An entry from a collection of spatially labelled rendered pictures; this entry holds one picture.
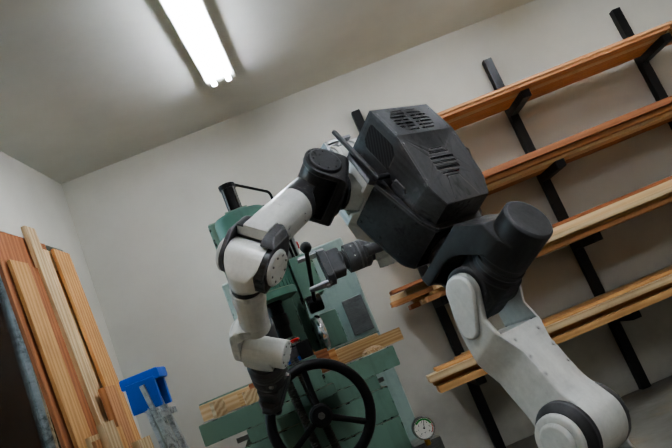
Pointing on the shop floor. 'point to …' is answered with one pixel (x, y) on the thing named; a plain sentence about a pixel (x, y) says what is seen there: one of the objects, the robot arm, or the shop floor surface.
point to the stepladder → (154, 405)
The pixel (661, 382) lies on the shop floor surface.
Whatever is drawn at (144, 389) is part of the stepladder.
